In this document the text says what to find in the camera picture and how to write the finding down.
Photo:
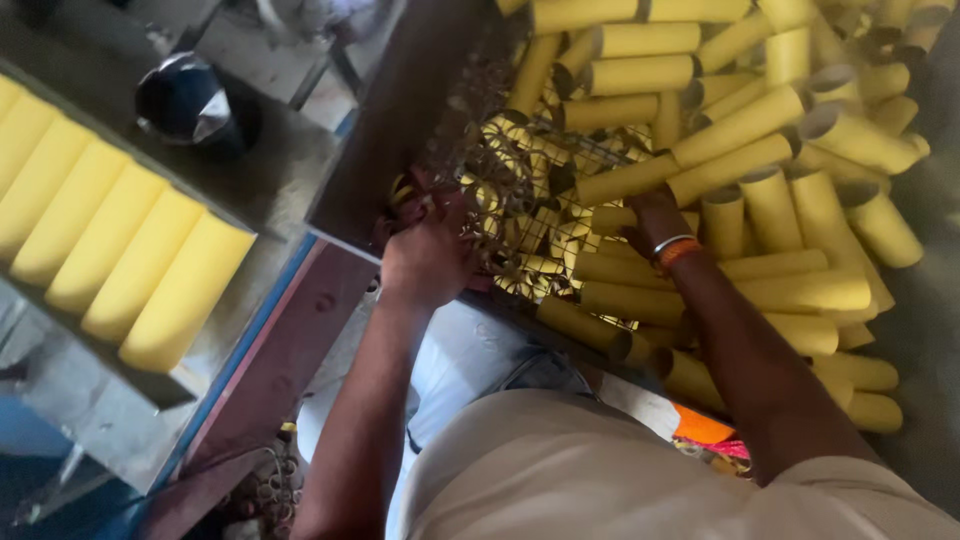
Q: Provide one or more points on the person's right hand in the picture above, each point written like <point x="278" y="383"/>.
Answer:
<point x="654" y="217"/>

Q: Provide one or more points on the person's left hand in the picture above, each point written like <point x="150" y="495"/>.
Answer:
<point x="427" y="255"/>

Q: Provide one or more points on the person's left fingers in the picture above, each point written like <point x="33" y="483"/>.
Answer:
<point x="420" y="206"/>

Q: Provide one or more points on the brown metal chute panel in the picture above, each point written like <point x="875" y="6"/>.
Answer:
<point x="397" y="127"/>

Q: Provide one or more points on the pile of yellow cardboard rings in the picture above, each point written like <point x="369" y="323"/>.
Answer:
<point x="517" y="210"/>

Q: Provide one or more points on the person's grey trousers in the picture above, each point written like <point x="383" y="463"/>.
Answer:
<point x="480" y="360"/>

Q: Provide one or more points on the grey metal machine tray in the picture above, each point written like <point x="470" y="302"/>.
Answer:
<point x="247" y="180"/>

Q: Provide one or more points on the dark round machine knob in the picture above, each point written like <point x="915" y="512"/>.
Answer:
<point x="187" y="101"/>

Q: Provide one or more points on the row of yellow tubes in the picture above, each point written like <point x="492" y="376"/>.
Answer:
<point x="97" y="232"/>

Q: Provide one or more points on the person's white shirt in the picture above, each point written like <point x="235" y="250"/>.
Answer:
<point x="600" y="480"/>

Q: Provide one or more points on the heap of yellow cardboard tubes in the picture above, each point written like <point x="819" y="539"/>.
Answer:
<point x="750" y="150"/>

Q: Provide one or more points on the orange and pink cloth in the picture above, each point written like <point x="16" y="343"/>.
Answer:
<point x="709" y="435"/>

